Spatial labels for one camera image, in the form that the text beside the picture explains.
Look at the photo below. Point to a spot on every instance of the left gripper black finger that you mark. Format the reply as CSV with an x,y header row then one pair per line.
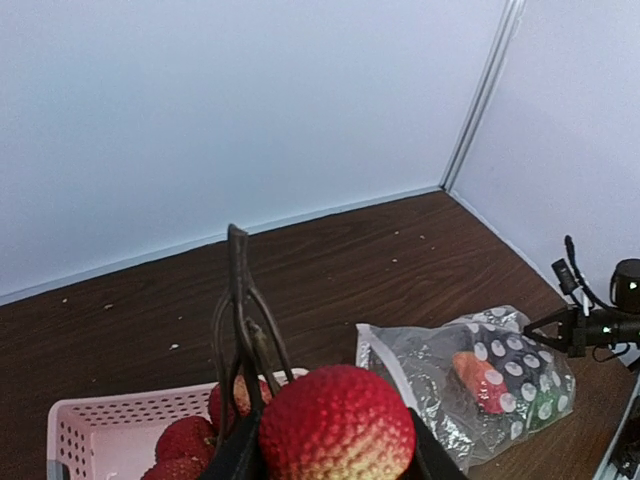
x,y
240,456

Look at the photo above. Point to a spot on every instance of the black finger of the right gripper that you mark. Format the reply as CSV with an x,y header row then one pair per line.
x,y
430,460

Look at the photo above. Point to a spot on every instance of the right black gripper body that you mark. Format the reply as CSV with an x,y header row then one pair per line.
x,y
579,332

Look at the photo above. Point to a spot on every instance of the fake lychee bunch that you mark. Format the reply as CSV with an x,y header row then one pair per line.
x,y
335,422

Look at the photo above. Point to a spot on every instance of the clear zip top bag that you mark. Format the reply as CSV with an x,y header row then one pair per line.
x,y
412,360

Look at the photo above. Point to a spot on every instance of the pink plastic basket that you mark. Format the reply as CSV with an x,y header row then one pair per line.
x,y
114,437

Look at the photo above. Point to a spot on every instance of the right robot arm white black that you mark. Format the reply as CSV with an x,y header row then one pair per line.
x,y
617,321

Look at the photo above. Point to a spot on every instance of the dark purple fake eggplant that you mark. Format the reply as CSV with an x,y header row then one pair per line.
x,y
522,361

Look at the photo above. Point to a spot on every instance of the green fake pepper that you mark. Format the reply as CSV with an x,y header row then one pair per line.
x,y
550,404

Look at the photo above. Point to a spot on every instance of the red orange fake tomato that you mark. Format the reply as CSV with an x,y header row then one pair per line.
x,y
485,384

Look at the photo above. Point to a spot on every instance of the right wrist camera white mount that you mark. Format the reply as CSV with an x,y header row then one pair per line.
x,y
570,287

